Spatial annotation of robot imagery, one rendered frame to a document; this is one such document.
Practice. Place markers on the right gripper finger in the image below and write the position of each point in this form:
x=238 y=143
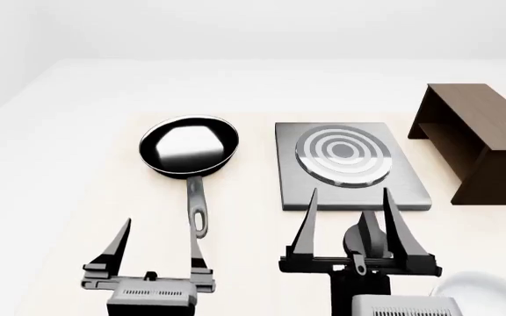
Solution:
x=308 y=227
x=400 y=230

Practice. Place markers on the grey right gripper camera box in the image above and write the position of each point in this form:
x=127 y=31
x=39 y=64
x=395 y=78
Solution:
x=404 y=306

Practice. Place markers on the black frying pan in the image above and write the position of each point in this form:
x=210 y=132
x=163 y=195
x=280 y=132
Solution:
x=189 y=148

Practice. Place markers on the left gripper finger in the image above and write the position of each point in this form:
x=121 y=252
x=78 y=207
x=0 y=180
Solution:
x=198 y=260
x=114 y=250

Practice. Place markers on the black spatula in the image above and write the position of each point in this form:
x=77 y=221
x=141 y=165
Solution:
x=358 y=237

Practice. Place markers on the dark brown wooden shelf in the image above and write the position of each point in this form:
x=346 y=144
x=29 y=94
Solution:
x=494 y=171

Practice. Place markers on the grey left gripper camera box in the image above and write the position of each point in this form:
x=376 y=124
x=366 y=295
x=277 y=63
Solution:
x=152 y=292

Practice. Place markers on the grey gripper camera box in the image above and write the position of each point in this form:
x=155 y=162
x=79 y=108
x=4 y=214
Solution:
x=152 y=292
x=404 y=306

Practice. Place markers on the white plate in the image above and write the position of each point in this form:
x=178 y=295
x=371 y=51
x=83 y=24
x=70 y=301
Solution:
x=486 y=289

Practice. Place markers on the silver electric stove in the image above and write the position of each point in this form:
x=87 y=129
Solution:
x=354 y=194

